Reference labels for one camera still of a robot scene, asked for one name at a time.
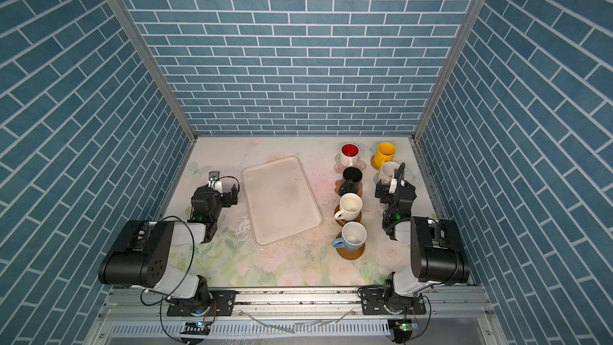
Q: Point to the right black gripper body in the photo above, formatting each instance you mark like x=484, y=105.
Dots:
x=386, y=199

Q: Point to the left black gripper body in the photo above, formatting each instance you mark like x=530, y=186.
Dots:
x=224, y=201

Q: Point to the white speckled mug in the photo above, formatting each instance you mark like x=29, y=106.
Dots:
x=387, y=171

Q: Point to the plain white mug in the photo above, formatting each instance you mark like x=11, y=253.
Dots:
x=350, y=207

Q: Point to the woven rattan coaster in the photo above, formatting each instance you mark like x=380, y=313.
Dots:
x=374, y=164

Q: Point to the yellow mug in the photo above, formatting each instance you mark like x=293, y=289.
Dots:
x=384, y=152

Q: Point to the black mug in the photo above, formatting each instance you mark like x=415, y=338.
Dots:
x=352, y=181

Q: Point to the blue mug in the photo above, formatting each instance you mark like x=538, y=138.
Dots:
x=353, y=237

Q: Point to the brown round coaster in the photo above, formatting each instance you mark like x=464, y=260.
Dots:
x=351, y=255
x=342, y=222

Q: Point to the brown paw coaster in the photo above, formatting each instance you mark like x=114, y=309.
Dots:
x=338, y=184

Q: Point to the white mug red inside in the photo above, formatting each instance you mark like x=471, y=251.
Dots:
x=349, y=156

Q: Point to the pink flower coaster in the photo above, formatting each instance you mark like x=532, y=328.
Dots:
x=339, y=169

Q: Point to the beige serving tray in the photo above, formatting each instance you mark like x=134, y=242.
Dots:
x=280, y=201

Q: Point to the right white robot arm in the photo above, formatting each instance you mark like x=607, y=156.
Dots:
x=437, y=256

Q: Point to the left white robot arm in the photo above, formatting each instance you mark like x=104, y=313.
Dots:
x=140, y=254

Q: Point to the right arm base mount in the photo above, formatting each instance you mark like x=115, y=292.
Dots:
x=376, y=301

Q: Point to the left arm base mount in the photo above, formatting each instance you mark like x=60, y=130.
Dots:
x=210, y=303

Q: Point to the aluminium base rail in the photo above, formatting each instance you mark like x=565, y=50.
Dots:
x=335, y=302

